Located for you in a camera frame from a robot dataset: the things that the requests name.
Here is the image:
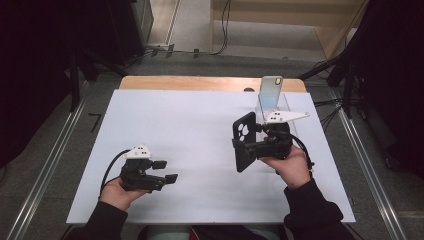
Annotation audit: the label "metal floor rail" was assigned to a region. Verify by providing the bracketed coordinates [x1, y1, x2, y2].
[5, 83, 88, 240]
[335, 105, 408, 240]

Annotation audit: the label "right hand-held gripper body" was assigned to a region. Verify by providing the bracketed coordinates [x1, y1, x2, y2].
[256, 111, 310, 160]

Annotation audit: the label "light wooden cabinet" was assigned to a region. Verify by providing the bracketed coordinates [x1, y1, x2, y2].
[209, 0, 369, 62]

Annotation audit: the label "wooden table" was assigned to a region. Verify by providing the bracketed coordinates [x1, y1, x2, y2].
[118, 75, 307, 94]

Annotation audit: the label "black metal stand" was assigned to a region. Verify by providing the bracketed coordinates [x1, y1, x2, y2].
[297, 46, 356, 118]
[67, 46, 129, 113]

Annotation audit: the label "black hanging cable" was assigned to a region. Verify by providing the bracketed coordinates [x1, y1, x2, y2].
[211, 0, 233, 57]

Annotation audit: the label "white table board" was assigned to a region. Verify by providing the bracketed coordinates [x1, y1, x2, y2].
[65, 88, 356, 225]

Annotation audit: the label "right hand-held gripper cable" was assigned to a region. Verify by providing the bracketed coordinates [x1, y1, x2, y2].
[266, 129, 316, 173]

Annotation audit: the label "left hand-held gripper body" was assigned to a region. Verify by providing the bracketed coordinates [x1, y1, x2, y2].
[119, 144, 168, 194]

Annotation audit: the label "person's left hand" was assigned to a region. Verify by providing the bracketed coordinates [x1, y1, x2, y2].
[99, 176, 148, 212]

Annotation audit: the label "black phone case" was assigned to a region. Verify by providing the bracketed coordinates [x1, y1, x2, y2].
[231, 111, 258, 173]

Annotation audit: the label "dark cabinet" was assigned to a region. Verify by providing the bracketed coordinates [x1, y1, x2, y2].
[75, 0, 155, 66]

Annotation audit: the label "person's right hand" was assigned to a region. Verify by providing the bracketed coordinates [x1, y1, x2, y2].
[259, 145, 313, 190]

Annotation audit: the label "black floor cables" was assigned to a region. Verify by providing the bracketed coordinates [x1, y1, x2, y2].
[313, 97, 345, 132]

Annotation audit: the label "left hand-held gripper cable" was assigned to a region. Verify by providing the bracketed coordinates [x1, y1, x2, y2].
[99, 149, 132, 198]

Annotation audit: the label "light blue phone case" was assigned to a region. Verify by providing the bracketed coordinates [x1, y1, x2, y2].
[258, 75, 284, 113]

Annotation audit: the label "hand-held gripper cable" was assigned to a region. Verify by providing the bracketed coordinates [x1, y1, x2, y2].
[99, 149, 132, 198]
[266, 129, 316, 173]

